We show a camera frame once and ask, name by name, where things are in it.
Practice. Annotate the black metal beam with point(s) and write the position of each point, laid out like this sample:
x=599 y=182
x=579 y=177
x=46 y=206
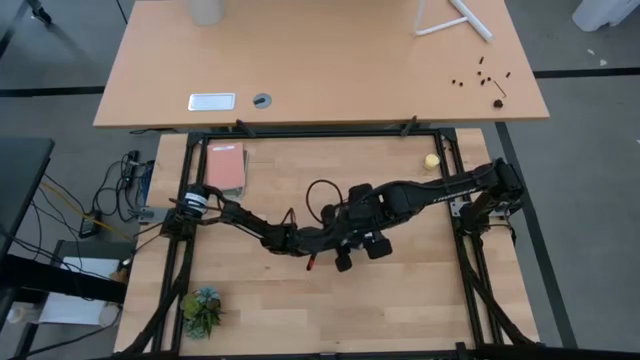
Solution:
x=50 y=280

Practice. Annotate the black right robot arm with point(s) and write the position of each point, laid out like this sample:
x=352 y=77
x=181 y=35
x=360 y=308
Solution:
x=440 y=192

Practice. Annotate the pink notebook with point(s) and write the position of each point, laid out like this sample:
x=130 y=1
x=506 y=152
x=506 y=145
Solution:
x=225 y=165

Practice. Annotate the translucent plastic cup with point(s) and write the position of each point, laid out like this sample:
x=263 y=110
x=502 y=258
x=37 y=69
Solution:
x=205 y=12

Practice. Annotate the black allen key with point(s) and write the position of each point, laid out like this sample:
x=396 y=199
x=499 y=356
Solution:
x=500 y=88

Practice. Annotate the black power adapter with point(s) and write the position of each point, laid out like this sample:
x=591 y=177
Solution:
x=90 y=226

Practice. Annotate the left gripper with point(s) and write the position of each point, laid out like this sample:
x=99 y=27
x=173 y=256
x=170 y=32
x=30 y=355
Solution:
x=342 y=262

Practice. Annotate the black desk clamp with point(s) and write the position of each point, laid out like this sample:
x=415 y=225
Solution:
x=409 y=126
x=245 y=128

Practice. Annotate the small green succulent plant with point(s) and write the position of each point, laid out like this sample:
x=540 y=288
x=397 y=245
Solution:
x=202 y=312

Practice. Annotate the white box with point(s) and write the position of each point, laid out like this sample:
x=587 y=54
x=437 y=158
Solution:
x=75 y=312

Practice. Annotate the black round knob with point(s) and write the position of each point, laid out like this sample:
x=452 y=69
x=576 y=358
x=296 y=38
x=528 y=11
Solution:
x=498 y=104

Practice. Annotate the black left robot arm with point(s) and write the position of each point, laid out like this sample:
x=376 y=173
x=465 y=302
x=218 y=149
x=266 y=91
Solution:
x=250 y=222

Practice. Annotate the black aluminium frame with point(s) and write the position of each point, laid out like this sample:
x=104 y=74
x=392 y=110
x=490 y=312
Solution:
x=325 y=134

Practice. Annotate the beige wooden desk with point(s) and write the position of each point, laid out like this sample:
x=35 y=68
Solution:
x=320 y=60

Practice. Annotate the silver rectangular desk plate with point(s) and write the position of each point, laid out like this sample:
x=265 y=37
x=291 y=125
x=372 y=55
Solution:
x=212 y=102

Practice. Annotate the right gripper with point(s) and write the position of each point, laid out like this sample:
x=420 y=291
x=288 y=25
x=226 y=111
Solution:
x=378 y=247

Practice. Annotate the black side table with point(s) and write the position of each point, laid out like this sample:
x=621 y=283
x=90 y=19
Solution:
x=20 y=175

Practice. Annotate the white tube stand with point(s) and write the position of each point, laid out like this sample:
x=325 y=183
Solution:
x=472 y=21

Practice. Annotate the black stand leg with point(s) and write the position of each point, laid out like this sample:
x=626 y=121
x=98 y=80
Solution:
x=42 y=15

